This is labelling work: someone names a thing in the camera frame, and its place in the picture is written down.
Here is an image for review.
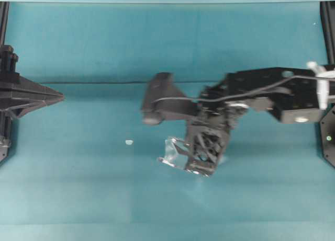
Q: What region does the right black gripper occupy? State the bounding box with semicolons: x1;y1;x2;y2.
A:
183;86;249;177

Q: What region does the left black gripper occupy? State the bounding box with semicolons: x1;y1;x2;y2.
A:
1;45;64;118

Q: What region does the silver zip bag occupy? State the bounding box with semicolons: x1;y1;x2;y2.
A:
157;136;226;174

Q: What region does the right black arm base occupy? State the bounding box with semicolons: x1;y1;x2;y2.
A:
319;104;335;167

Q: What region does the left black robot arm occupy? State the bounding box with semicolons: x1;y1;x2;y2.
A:
1;45;64;161

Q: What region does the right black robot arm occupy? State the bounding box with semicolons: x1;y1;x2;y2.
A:
178;62;334;176

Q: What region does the teal table cloth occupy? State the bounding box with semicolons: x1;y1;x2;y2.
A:
1;2;334;240

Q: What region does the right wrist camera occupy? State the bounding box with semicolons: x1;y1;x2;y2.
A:
141;72;198;125

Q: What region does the left black frame rail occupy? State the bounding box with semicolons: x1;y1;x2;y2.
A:
0;2;9;45

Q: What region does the black frame rail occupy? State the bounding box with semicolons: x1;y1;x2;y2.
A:
0;2;9;45
320;1;334;64

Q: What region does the right white cable clip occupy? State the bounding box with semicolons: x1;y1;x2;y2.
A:
306;61;334;110

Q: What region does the right black frame rail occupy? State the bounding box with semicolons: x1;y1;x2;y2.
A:
320;1;334;64

